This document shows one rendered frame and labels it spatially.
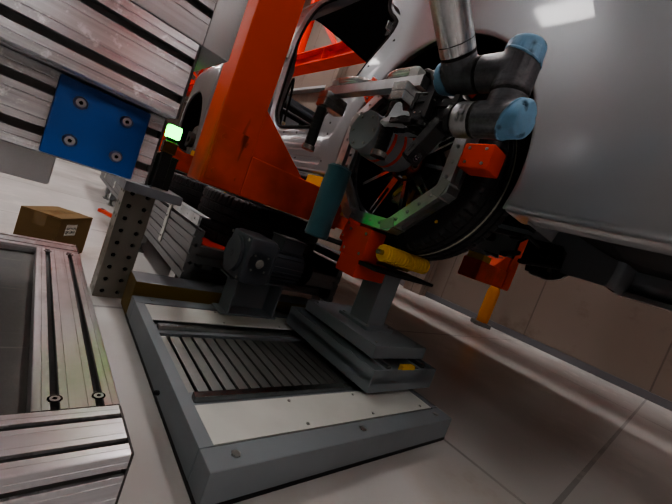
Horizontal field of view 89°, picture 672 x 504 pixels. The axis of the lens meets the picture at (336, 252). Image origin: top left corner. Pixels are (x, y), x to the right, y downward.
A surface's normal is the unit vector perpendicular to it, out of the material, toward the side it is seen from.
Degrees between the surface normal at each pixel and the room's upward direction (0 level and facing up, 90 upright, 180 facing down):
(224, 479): 90
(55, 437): 0
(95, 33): 90
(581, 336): 90
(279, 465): 90
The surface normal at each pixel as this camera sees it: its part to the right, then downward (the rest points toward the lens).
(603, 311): -0.70, -0.21
